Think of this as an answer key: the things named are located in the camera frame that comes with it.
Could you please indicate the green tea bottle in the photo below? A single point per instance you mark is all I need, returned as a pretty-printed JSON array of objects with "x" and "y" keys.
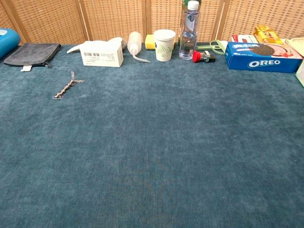
[{"x": 184, "y": 2}]

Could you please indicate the blue detergent bottle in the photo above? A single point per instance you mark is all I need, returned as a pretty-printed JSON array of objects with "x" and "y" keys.
[{"x": 7, "y": 42}]

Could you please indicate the clear water bottle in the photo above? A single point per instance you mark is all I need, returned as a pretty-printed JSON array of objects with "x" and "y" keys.
[{"x": 188, "y": 35}]

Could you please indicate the yellow sponge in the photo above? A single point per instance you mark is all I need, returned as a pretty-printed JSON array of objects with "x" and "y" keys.
[{"x": 149, "y": 42}]

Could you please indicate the blue Oreo cookie box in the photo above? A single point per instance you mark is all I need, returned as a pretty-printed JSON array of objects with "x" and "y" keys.
[{"x": 261, "y": 64}]

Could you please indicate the light green hand brush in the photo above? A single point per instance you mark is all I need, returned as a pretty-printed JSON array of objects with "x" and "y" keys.
[{"x": 215, "y": 46}]

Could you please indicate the dark grey cloth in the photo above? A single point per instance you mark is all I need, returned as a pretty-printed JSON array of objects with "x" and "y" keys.
[{"x": 31, "y": 54}]

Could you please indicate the silver magnetic bead stick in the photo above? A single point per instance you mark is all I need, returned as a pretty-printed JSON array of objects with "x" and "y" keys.
[{"x": 66, "y": 87}]

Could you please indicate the blue carpet table cover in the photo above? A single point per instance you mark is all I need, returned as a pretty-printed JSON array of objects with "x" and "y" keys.
[{"x": 142, "y": 154}]

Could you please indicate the white paper cup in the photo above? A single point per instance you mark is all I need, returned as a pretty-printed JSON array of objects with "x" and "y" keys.
[{"x": 164, "y": 47}]

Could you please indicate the white cardboard box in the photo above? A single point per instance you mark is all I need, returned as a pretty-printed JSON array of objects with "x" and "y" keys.
[{"x": 102, "y": 54}]

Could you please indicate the red emergency push button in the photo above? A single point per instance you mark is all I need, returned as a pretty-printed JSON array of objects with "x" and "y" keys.
[{"x": 197, "y": 56}]

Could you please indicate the wicker folding screen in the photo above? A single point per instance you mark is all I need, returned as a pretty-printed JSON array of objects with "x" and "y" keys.
[{"x": 114, "y": 19}]

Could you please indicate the yellow snack box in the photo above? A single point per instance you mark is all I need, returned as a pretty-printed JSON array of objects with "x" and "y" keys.
[{"x": 267, "y": 34}]

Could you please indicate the beige lidded food container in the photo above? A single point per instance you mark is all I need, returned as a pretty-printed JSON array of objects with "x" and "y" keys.
[{"x": 297, "y": 44}]

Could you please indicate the green tissue box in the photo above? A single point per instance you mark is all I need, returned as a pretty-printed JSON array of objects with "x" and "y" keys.
[{"x": 301, "y": 76}]

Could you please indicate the red white blue box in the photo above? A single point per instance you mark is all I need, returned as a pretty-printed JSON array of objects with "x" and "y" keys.
[{"x": 242, "y": 38}]

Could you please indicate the clear squeeze wash bottle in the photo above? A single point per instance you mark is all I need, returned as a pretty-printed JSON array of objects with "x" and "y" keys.
[{"x": 134, "y": 42}]

